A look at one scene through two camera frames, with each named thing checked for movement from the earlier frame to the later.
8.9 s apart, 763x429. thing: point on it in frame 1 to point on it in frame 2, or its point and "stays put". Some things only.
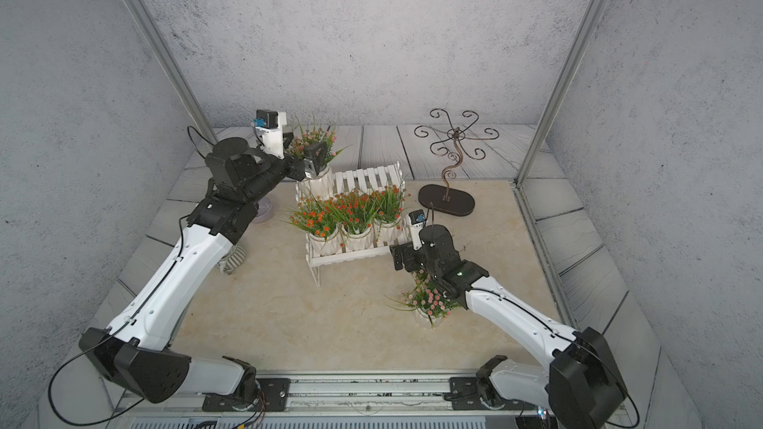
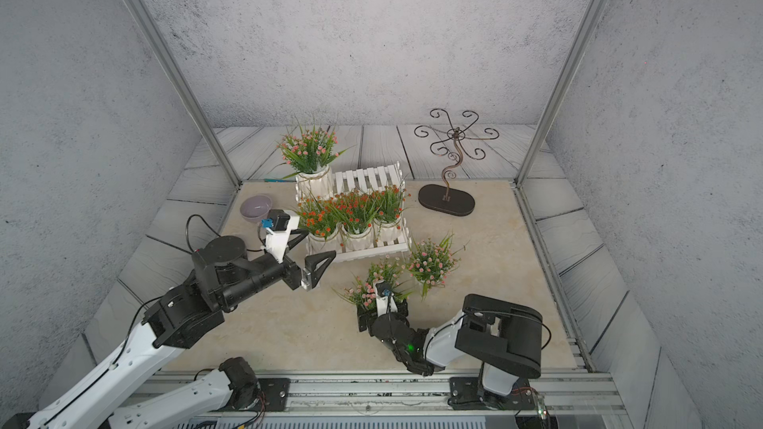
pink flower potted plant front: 430,305 to 362,292
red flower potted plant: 389,202 stays put
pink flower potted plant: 315,147 stays put
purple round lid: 264,207 stays put
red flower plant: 354,211 stays put
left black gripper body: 295,172 to 290,275
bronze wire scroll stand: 444,199 stays put
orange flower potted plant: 317,217 stays put
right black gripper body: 413,259 to 373,320
